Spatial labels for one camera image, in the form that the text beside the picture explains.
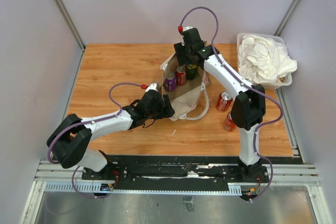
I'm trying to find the pink patterned canvas bag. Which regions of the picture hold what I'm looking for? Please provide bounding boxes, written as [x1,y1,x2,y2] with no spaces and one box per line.
[160,54,211,121]

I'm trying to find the red coke can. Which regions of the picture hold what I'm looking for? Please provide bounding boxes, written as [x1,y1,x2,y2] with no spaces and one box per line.
[216,91,233,112]
[223,112,236,132]

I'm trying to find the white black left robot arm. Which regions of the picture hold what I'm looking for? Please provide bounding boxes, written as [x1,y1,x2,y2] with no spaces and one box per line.
[47,90,175,180]

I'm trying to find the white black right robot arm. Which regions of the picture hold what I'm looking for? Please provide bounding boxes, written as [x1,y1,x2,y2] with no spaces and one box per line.
[174,26,266,182]

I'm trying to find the dark glass bottle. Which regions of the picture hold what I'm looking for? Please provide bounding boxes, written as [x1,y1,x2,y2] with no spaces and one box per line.
[186,64,198,80]

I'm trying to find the red soda can rear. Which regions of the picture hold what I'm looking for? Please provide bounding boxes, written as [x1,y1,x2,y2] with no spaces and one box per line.
[175,66,186,86]

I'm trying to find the purple soda can rear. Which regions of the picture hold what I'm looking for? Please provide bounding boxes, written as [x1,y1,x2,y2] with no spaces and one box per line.
[164,71,176,92]

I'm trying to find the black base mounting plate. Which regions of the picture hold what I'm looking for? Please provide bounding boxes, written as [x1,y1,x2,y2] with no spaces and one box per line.
[82,155,270,189]

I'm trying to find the white crumpled cloth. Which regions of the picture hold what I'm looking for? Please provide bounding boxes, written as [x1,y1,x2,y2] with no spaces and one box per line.
[240,34,298,84]

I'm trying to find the white plastic basket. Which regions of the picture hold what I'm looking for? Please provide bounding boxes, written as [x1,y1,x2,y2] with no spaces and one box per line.
[236,32,293,90]

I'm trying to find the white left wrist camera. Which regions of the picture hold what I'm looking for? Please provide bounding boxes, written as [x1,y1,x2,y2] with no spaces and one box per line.
[141,82,160,92]

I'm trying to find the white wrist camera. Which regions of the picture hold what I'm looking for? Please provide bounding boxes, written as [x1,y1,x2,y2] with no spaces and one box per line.
[141,82,160,92]
[178,25,193,34]

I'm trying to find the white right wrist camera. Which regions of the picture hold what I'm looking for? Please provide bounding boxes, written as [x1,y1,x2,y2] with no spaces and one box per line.
[178,25,193,34]

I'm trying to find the white slotted cable duct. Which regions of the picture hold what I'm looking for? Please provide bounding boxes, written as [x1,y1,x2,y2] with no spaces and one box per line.
[44,182,243,196]

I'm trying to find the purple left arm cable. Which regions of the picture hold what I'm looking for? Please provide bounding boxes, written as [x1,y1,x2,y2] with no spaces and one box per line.
[46,82,142,165]

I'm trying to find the front aluminium frame rails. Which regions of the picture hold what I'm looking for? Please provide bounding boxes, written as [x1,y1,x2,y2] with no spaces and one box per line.
[34,159,85,182]

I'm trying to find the aluminium frame rail right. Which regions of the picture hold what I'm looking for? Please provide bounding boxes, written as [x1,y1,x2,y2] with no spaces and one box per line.
[275,0,302,37]

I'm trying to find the aluminium frame rail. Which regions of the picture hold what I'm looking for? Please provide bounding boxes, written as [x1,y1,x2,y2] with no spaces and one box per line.
[54,0,86,51]
[275,0,302,37]

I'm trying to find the aluminium frame rail left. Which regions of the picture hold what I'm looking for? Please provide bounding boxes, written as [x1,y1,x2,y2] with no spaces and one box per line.
[54,0,86,51]

